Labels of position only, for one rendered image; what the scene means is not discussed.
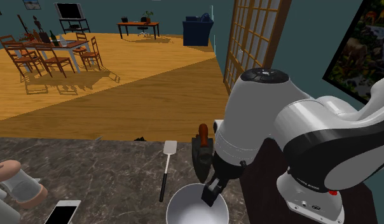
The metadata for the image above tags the grey rounded object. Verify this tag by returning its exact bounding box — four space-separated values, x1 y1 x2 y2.
0 185 22 224

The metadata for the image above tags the large framed nature painting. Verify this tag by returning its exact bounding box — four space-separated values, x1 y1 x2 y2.
322 0 384 105

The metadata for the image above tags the dark blue armchair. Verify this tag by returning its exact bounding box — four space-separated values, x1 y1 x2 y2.
182 12 215 48

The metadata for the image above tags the white dining table with bottles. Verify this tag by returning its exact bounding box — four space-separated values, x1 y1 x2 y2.
12 15 91 74

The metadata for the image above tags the television on black stand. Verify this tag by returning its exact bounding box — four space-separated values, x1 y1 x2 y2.
53 3 92 34

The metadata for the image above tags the white spatula with black handle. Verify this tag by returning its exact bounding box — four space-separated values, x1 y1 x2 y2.
158 140 178 203

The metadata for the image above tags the clear jar with tan lid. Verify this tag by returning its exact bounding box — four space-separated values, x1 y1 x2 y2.
0 160 49 209

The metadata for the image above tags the wooden lattice door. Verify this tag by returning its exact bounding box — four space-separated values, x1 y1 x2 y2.
223 0 292 95

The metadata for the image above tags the black office chair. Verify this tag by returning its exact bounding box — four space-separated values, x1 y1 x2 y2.
137 17 150 38

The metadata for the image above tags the brown desk with plant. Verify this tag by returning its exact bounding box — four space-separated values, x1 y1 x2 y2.
116 10 160 41

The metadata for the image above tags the white bowl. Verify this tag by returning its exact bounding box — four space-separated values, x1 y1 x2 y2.
165 183 230 224

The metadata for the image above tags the white smartphone with black screen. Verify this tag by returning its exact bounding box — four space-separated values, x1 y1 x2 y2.
43 199 82 224

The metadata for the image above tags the small framed wall picture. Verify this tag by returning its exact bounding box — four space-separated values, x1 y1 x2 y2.
22 0 42 10

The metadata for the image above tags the black iron with brown handle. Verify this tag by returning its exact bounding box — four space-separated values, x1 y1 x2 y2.
191 123 216 184

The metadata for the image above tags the brown wooden chair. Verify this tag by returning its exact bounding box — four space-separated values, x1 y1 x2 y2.
34 43 76 79
72 31 89 57
79 36 104 72
1 41 43 79
0 34 25 60

